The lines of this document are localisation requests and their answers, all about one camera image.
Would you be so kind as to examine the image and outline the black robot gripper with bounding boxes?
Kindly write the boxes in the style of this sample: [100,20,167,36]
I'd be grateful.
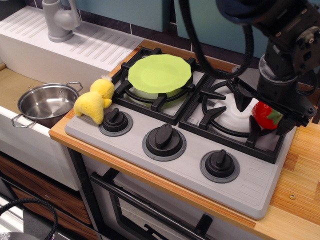
[228,72,317,136]

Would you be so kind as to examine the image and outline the red toy strawberry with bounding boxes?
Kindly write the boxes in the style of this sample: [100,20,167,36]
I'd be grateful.
[251,101,284,130]

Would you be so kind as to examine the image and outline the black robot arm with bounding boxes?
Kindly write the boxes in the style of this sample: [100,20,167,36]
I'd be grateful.
[216,0,320,136]

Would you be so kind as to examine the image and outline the light green plastic plate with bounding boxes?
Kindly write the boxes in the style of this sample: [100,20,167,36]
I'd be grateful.
[128,54,192,94]

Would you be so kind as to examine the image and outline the stainless steel pot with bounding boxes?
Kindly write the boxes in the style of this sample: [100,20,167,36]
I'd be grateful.
[17,81,83,129]

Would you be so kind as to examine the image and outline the white toy sink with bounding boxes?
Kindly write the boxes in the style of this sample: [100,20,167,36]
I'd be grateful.
[0,6,142,191]

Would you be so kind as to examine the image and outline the white right burner disc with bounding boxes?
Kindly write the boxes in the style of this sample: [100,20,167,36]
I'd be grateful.
[210,86,258,133]

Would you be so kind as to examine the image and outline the black right burner grate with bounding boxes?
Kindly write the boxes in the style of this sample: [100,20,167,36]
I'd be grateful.
[179,74,285,164]

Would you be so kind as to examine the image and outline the black burner grate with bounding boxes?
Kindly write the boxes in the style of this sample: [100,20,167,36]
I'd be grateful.
[179,74,285,164]
[112,47,208,125]

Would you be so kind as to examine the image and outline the black right stove knob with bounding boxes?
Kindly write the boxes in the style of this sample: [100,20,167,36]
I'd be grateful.
[200,149,240,184]

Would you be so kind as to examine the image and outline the black stove knob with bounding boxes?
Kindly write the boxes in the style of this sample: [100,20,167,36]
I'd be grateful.
[142,123,187,162]
[99,108,134,137]
[200,149,240,184]

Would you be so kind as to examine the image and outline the grey toy stove top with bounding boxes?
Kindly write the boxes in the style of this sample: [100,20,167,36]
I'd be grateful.
[64,46,300,221]

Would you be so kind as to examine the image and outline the black middle stove knob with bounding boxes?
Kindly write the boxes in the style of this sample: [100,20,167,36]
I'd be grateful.
[142,123,187,162]

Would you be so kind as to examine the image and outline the black left burner grate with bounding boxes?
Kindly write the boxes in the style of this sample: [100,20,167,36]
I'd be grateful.
[112,47,208,125]

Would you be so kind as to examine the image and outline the black left stove knob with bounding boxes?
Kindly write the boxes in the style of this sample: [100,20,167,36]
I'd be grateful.
[99,108,134,137]

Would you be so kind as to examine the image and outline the yellow stuffed duck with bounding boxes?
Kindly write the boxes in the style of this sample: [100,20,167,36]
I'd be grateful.
[73,76,115,125]

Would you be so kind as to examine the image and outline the wooden drawer fronts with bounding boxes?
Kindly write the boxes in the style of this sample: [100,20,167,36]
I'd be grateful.
[0,152,98,240]

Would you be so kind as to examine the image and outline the grey toy faucet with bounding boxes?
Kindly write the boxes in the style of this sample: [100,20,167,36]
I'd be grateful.
[42,0,81,43]

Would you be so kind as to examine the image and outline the black oven door handle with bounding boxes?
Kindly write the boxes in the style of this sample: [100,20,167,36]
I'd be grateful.
[90,172,212,240]

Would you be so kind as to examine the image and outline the black braided foreground cable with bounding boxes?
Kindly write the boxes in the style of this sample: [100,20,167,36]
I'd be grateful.
[0,197,59,240]

